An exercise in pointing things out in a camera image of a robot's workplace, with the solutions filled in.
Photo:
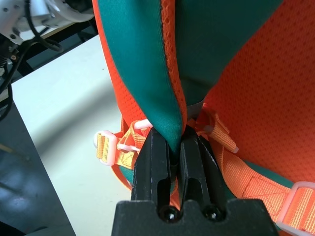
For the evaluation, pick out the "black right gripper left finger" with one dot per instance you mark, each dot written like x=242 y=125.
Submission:
x=150 y=159

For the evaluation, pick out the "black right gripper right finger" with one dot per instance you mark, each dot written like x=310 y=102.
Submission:
x=197 y=167

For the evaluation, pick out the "teal and orange backpack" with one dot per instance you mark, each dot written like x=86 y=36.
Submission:
x=137 y=49

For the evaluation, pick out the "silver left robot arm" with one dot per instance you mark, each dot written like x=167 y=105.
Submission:
x=9 y=19

